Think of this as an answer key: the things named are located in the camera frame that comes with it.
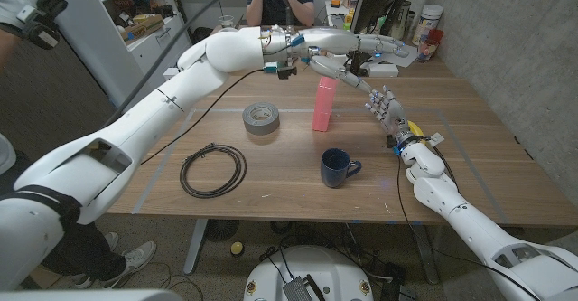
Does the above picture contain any standing operator in dark trousers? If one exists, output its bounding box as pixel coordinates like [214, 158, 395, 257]
[0, 133, 157, 290]

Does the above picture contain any seated person in dark shirt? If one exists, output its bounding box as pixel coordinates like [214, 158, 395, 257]
[246, 0, 316, 28]

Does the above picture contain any black coiled ethernet cable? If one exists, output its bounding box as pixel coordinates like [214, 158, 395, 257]
[179, 142, 248, 200]

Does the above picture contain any grey table leg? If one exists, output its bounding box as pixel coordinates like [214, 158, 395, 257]
[411, 224, 442, 285]
[182, 218, 210, 275]

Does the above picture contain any white shelf cabinet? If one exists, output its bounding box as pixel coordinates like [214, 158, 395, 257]
[20, 0, 193, 112]

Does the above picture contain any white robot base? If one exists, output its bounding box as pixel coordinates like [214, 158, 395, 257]
[243, 245, 375, 301]

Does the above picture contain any operator forearm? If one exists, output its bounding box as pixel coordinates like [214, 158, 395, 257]
[0, 27, 22, 67]

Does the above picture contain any flat white device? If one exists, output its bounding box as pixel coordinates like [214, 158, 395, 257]
[368, 62, 400, 78]

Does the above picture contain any black backpack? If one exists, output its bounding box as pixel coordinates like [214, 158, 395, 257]
[191, 26, 213, 45]

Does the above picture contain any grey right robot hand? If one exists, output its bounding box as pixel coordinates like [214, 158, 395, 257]
[364, 85, 419, 147]

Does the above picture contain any cardboard box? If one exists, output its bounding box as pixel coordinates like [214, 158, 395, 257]
[119, 13, 166, 45]

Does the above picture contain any black and white teleoperation glove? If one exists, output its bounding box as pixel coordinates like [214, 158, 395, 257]
[0, 0, 73, 51]

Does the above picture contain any pink rectangular box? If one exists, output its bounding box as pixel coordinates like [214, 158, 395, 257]
[312, 75, 340, 133]

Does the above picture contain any white canister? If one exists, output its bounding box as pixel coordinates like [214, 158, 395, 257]
[411, 4, 444, 47]

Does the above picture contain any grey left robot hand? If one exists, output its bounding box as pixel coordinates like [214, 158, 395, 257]
[295, 26, 410, 95]

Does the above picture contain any dark blue mug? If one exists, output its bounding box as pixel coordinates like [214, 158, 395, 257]
[320, 147, 363, 189]

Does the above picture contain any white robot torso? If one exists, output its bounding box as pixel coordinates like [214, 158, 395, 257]
[0, 289, 182, 301]

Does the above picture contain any red plastic cup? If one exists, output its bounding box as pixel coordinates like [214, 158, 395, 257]
[416, 28, 444, 63]

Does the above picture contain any grey duct tape roll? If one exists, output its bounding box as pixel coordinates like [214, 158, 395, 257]
[241, 101, 281, 136]

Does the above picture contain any white paper sheet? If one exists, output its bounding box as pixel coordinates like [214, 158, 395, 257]
[383, 42, 419, 70]

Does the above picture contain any black round floor fan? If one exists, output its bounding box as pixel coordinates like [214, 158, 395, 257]
[205, 219, 240, 242]

